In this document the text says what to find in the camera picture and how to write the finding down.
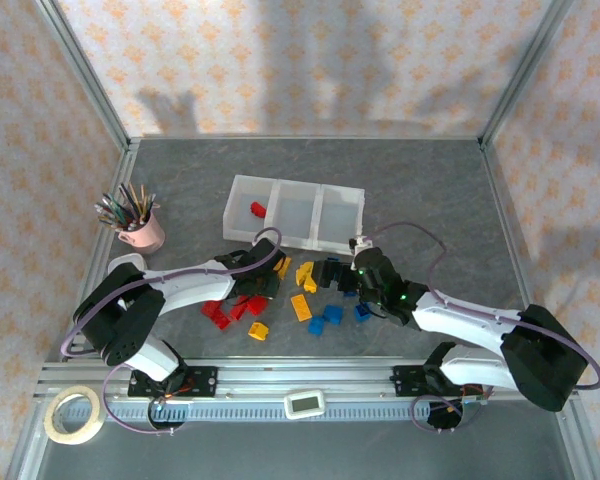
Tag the blue lego brick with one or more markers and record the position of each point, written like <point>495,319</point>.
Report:
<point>333,313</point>
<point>316,326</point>
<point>362,313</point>
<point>350,293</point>

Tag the yellow lego brick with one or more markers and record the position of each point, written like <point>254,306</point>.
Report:
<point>282,267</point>
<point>259,330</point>
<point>304,271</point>
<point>309,286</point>

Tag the yellow lego plate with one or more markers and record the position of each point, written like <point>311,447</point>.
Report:
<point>301,306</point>

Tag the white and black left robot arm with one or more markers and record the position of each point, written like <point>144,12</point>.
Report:
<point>190,285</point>

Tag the white three-compartment plastic container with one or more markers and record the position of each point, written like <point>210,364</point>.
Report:
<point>295,215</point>

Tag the pink cup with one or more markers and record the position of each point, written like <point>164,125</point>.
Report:
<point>146,234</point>

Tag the white digital timer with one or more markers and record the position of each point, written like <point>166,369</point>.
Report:
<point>305,404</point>

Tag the brown pencil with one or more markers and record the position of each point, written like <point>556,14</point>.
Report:
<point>143,200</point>

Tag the white square clock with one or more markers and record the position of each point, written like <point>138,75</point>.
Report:
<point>127,260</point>

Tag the green pencil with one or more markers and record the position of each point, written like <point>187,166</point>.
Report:
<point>122,216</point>

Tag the black pencil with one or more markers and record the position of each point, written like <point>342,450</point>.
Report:
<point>129,200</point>

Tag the white pencil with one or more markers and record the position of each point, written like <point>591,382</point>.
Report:
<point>105,210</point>

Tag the beige masking tape roll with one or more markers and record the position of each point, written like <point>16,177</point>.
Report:
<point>55,425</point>

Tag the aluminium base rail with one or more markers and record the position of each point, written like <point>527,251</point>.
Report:
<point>300,377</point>

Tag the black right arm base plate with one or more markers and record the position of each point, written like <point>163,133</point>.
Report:
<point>407,380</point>

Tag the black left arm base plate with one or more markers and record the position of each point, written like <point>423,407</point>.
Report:
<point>200,382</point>

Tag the aluminium frame post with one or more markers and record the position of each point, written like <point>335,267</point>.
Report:
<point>525,75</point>

